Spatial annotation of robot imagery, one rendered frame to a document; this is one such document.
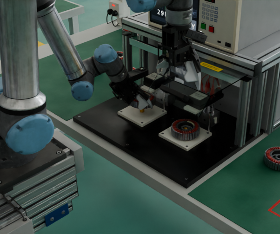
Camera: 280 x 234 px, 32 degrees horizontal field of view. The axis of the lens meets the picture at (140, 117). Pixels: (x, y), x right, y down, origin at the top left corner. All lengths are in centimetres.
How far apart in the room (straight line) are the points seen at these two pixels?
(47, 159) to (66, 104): 85
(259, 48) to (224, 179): 50
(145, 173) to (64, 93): 72
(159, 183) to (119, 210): 102
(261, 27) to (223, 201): 67
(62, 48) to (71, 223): 128
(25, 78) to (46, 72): 138
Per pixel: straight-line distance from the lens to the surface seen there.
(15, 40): 110
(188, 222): 265
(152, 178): 174
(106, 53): 176
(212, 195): 168
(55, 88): 236
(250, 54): 179
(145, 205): 275
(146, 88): 203
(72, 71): 166
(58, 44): 163
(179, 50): 138
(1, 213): 137
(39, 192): 148
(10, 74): 114
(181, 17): 135
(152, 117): 201
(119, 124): 200
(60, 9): 341
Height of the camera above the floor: 185
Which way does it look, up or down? 32 degrees down
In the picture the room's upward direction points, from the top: 2 degrees counter-clockwise
